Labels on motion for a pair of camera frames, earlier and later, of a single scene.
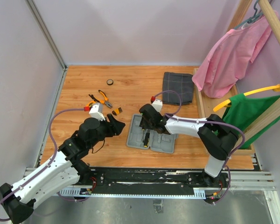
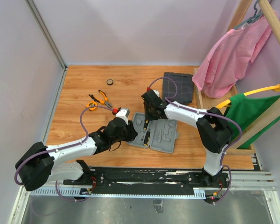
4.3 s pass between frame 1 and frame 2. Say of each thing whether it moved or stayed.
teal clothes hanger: stayed
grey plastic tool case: stayed
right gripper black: moved
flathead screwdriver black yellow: stayed
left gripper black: moved
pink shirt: stayed
